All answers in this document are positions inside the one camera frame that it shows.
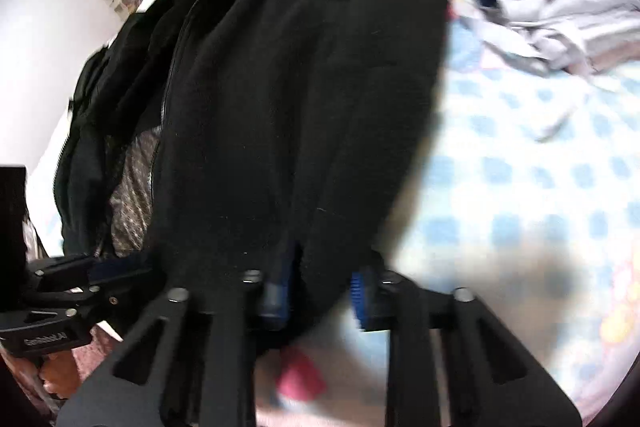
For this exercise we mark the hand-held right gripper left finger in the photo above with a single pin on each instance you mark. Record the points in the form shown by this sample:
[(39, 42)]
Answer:
[(275, 302)]

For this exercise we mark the blue checked cartoon blanket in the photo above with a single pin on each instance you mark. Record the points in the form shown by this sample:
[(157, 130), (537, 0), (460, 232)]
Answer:
[(500, 182)]

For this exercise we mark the pale pink folded garment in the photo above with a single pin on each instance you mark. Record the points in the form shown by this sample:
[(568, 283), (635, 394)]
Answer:
[(610, 64)]

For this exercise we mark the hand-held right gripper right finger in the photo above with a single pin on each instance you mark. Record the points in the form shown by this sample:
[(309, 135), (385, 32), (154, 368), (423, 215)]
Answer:
[(361, 302)]

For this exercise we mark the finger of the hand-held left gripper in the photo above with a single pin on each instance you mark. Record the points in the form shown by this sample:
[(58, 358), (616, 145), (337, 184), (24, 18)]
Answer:
[(125, 269), (75, 304)]

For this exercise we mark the person's left hand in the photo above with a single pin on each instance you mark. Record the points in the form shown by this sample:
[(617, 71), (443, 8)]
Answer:
[(55, 374)]

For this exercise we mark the black fleece zip jacket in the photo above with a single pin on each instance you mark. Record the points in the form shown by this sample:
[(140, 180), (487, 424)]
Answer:
[(250, 107)]

